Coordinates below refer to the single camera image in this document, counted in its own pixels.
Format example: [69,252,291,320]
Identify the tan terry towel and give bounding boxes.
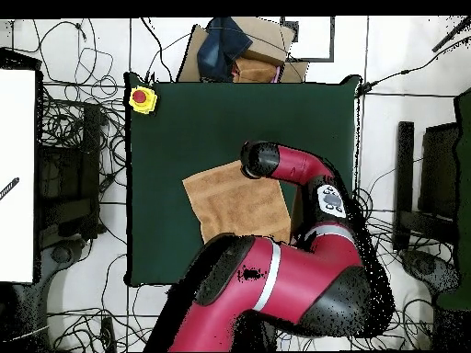
[181,159,293,245]

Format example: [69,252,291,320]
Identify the dark green table cloth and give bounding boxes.
[124,72,363,290]

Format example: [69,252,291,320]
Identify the tan towel in box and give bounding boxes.
[232,56,279,84]

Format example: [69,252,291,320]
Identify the yellow emergency stop button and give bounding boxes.
[128,85,158,115]

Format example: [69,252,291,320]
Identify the blue denim jeans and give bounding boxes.
[196,17,254,83]

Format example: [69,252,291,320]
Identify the black equipment rack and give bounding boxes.
[36,102,102,247]

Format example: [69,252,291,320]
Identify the brown cardboard box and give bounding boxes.
[176,16,310,84]

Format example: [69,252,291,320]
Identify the long black floor bar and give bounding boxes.
[392,120,415,253]

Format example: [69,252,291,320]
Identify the grey stand base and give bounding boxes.
[399,248,461,295]
[38,238,87,284]

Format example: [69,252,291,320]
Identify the black panel stand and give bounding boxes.
[419,122,461,222]

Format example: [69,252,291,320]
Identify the green cloth on stand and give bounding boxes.
[435,86,471,312]

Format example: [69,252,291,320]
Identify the black rectangular floor frame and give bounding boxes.
[281,16,336,63]

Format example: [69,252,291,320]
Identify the black cable with connector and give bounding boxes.
[355,36,471,97]

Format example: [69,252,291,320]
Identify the thin black looped cable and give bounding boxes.
[31,19,89,85]

